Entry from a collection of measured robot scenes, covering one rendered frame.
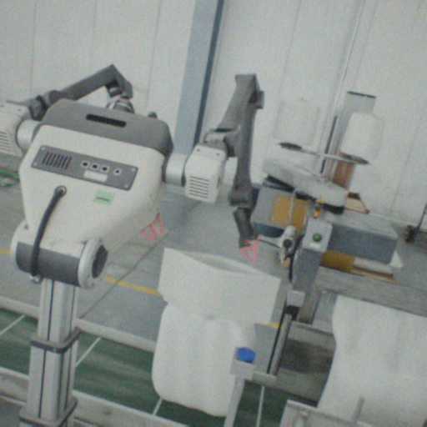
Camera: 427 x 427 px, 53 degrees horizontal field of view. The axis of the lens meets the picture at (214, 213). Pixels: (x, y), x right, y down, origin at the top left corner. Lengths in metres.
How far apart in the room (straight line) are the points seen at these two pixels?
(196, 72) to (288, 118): 4.70
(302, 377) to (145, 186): 1.35
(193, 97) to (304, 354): 4.77
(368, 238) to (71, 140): 0.96
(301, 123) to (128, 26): 5.70
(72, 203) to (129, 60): 6.04
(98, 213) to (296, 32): 5.74
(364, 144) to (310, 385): 1.14
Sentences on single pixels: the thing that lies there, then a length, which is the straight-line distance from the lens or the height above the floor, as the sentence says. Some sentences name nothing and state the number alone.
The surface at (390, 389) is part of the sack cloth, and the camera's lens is 1.84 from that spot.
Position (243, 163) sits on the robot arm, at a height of 1.43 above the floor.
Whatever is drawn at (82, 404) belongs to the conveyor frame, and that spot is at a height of 0.36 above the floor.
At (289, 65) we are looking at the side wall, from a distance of 6.58.
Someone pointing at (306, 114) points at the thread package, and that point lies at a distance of 1.66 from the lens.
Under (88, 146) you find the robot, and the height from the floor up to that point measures 1.47.
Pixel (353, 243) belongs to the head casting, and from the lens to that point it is 1.48.
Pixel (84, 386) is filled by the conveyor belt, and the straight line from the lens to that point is 2.03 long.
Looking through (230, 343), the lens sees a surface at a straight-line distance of 1.75.
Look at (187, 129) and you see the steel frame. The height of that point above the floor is 0.96.
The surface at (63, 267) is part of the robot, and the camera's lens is 1.12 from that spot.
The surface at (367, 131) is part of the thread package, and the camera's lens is 1.69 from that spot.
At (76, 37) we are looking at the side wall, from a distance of 7.51.
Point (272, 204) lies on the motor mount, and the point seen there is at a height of 1.25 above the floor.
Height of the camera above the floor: 1.70
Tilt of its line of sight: 17 degrees down
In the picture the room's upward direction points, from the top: 11 degrees clockwise
